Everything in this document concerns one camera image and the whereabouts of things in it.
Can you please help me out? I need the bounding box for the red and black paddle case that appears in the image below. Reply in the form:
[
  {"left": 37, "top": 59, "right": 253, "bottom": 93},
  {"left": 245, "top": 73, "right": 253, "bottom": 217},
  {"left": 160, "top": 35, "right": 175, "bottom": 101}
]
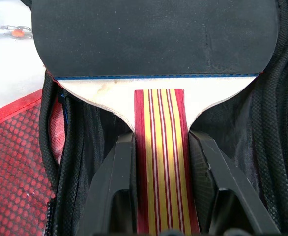
[{"left": 0, "top": 0, "right": 288, "bottom": 236}]

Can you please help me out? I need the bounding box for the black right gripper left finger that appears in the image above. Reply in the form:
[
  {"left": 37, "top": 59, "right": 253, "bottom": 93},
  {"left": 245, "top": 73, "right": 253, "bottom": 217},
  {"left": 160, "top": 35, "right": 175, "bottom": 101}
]
[{"left": 77, "top": 133, "right": 138, "bottom": 236}]

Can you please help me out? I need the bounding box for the silver zipper pull orange tab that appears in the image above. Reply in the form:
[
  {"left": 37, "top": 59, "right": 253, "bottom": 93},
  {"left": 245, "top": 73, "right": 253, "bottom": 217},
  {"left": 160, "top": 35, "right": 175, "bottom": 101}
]
[{"left": 0, "top": 25, "right": 34, "bottom": 40}]

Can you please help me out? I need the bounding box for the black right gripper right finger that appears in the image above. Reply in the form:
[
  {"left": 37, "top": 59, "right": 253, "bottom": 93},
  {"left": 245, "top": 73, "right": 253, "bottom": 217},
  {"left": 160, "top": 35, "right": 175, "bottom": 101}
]
[{"left": 188, "top": 130, "right": 281, "bottom": 236}]

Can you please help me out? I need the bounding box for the black rubber table tennis paddle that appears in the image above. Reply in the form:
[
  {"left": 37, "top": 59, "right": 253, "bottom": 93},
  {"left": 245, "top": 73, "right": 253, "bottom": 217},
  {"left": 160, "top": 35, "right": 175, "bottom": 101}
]
[{"left": 31, "top": 0, "right": 282, "bottom": 236}]

